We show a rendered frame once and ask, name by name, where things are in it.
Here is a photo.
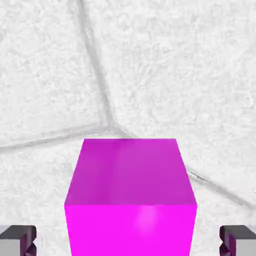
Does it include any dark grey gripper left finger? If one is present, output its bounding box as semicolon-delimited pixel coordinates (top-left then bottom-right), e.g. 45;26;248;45
0;224;38;256

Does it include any small magenta cube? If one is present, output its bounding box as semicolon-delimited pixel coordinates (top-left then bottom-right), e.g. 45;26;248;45
63;138;198;256

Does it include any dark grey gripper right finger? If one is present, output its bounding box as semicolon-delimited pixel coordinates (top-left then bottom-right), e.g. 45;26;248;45
219;224;256;256

